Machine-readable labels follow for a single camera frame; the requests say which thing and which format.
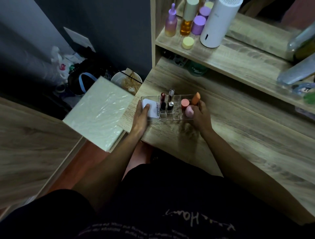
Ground person's left hand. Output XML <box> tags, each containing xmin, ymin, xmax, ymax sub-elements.
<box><xmin>130</xmin><ymin>100</ymin><xmax>150</xmax><ymax>139</ymax></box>

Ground person's right hand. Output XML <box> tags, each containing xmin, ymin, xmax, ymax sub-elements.
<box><xmin>190</xmin><ymin>100</ymin><xmax>214</xmax><ymax>135</ymax></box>

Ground clear acrylic makeup organizer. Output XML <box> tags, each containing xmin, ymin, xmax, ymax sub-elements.
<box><xmin>140</xmin><ymin>94</ymin><xmax>200</xmax><ymax>121</ymax></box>

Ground person's left forearm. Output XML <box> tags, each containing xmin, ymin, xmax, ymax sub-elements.
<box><xmin>72</xmin><ymin>130</ymin><xmax>146</xmax><ymax>213</ymax></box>

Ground person's right forearm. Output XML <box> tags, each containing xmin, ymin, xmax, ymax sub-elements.
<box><xmin>199</xmin><ymin>128</ymin><xmax>304</xmax><ymax>223</ymax></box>

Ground white cosmetic packet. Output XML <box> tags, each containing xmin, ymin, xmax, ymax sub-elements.
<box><xmin>142</xmin><ymin>98</ymin><xmax>160</xmax><ymax>119</ymax></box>

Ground silver black lipstick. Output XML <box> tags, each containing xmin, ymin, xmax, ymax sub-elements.
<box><xmin>168</xmin><ymin>89</ymin><xmax>175</xmax><ymax>111</ymax></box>

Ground white round bin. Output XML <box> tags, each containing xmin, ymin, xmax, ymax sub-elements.
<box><xmin>110</xmin><ymin>70</ymin><xmax>143</xmax><ymax>96</ymax></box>

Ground white plastic-wrapped stool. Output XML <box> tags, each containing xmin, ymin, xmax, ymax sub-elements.
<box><xmin>63</xmin><ymin>76</ymin><xmax>135</xmax><ymax>152</ymax></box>

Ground person's leg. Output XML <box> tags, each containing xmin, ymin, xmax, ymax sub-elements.
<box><xmin>123</xmin><ymin>141</ymin><xmax>154</xmax><ymax>178</ymax></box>

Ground green round jar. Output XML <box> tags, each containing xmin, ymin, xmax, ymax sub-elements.
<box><xmin>188</xmin><ymin>60</ymin><xmax>209</xmax><ymax>77</ymax></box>

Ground dark patterned cosmetic pouch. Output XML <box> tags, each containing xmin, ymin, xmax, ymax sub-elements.
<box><xmin>161</xmin><ymin>49</ymin><xmax>189</xmax><ymax>67</ymax></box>

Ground wooden vanity shelf unit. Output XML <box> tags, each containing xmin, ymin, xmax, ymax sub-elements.
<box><xmin>150</xmin><ymin>0</ymin><xmax>315</xmax><ymax>115</ymax></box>

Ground small yellow jar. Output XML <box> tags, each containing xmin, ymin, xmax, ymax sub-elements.
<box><xmin>182</xmin><ymin>36</ymin><xmax>195</xmax><ymax>50</ymax></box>

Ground black printed shirt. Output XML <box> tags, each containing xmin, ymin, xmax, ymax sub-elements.
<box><xmin>80</xmin><ymin>149</ymin><xmax>315</xmax><ymax>239</ymax></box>

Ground purple gradient dropper bottle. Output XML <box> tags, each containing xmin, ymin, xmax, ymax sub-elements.
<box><xmin>165</xmin><ymin>3</ymin><xmax>178</xmax><ymax>37</ymax></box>

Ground purple capped jar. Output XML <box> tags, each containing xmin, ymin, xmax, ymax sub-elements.
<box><xmin>191</xmin><ymin>15</ymin><xmax>206</xmax><ymax>36</ymax></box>

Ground white plastic bag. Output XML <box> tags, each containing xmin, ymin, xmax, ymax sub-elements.
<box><xmin>50</xmin><ymin>45</ymin><xmax>85</xmax><ymax>80</ymax></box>

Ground white flat board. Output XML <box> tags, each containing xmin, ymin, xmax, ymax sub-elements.
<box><xmin>63</xmin><ymin>26</ymin><xmax>96</xmax><ymax>53</ymax></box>

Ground white cylindrical humidifier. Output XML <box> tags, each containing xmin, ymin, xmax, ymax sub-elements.
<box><xmin>200</xmin><ymin>0</ymin><xmax>244</xmax><ymax>49</ymax></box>

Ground amber bottle with cream cap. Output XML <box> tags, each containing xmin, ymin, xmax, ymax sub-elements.
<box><xmin>180</xmin><ymin>0</ymin><xmax>199</xmax><ymax>36</ymax></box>

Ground blue round container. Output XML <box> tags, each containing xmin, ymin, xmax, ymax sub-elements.
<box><xmin>292</xmin><ymin>82</ymin><xmax>315</xmax><ymax>96</ymax></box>

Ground clear plastic bottle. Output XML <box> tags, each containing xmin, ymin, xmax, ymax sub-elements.
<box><xmin>277</xmin><ymin>53</ymin><xmax>315</xmax><ymax>86</ymax></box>
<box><xmin>286</xmin><ymin>22</ymin><xmax>315</xmax><ymax>62</ymax></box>

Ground black shorts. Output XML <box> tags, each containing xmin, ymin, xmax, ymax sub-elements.
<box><xmin>0</xmin><ymin>189</ymin><xmax>97</xmax><ymax>239</ymax></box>

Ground black bag with blue strap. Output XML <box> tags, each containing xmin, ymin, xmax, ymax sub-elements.
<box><xmin>67</xmin><ymin>59</ymin><xmax>112</xmax><ymax>96</ymax></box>

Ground wooden bed frame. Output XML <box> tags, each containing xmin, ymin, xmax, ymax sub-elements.
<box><xmin>0</xmin><ymin>97</ymin><xmax>87</xmax><ymax>221</ymax></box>

